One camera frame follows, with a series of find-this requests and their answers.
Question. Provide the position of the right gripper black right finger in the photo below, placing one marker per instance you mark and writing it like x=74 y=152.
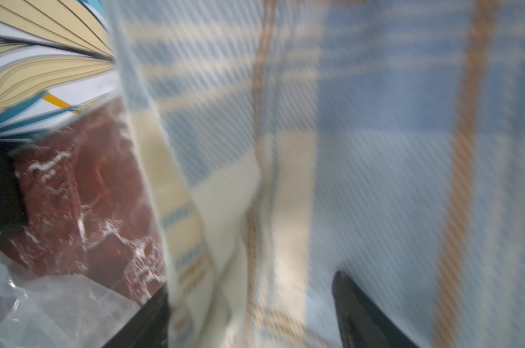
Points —
x=361 y=323

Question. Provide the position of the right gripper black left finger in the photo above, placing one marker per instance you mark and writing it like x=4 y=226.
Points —
x=148 y=328

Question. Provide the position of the clear plastic vacuum bag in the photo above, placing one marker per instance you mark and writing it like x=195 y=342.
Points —
x=58 y=311

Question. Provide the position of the cream blue plaid blanket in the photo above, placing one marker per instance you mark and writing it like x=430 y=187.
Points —
x=286 y=144

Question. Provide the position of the yellow black toolbox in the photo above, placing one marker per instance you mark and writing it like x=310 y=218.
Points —
x=12 y=209

